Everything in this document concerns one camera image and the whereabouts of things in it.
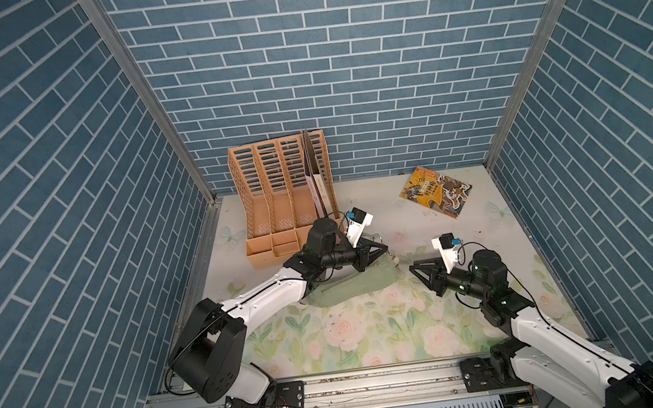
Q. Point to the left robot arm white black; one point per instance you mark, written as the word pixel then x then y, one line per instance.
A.
pixel 208 353

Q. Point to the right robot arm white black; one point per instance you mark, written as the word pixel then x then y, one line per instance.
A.
pixel 538 350

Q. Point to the floral table mat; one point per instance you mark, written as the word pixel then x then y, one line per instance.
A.
pixel 405 322

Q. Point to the orange illustrated comic book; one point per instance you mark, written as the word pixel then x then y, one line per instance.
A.
pixel 437 192

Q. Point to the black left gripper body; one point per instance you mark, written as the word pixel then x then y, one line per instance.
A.
pixel 356 256

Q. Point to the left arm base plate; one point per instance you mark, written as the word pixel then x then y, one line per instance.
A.
pixel 278 395

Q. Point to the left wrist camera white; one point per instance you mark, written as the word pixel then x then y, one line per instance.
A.
pixel 356 221

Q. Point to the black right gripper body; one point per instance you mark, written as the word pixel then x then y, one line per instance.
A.
pixel 454 281

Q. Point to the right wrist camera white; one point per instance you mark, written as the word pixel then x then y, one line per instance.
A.
pixel 451 250

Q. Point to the small connector module right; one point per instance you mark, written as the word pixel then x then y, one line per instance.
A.
pixel 519 400

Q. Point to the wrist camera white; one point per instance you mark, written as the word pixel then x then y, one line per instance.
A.
pixel 356 221
pixel 451 250

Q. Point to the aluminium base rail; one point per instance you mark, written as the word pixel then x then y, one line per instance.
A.
pixel 375 387

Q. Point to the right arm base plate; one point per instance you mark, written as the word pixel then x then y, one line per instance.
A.
pixel 494 371

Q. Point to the green fabric bag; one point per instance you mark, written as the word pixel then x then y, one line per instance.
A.
pixel 376 277

